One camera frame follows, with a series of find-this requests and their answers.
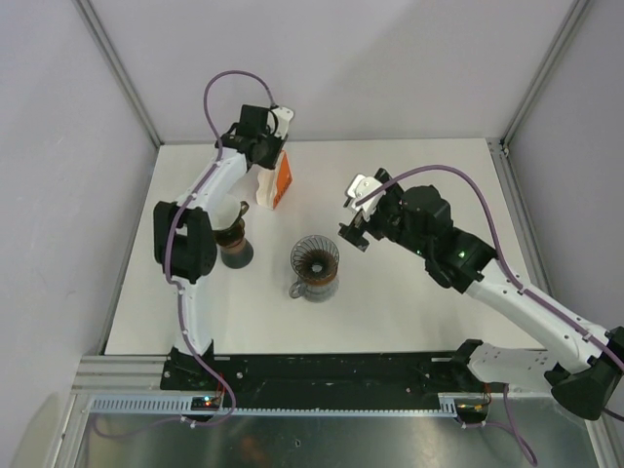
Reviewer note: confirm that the grey slotted cable duct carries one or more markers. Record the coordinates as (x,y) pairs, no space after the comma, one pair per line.
(203,405)

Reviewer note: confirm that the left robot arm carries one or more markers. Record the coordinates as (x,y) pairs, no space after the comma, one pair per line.
(184,230)

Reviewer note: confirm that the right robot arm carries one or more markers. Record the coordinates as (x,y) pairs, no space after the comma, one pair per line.
(579,362)

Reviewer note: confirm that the white paper coffee filter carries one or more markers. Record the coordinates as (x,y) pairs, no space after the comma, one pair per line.
(224,214)

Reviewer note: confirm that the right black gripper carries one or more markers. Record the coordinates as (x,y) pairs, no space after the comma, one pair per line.
(394,197)

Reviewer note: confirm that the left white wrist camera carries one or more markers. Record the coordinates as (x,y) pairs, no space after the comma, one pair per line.
(279,120)

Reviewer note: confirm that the clear glass dripper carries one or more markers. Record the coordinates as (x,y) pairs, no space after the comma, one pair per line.
(313,293)

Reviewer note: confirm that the clear glass funnel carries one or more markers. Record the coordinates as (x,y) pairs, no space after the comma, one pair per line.
(315,259)

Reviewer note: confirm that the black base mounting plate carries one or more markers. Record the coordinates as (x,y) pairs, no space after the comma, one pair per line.
(379,379)

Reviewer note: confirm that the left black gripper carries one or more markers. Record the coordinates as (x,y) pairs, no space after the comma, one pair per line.
(278,145)

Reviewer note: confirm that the orange coffee filter box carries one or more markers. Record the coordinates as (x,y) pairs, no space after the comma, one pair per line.
(273,184)

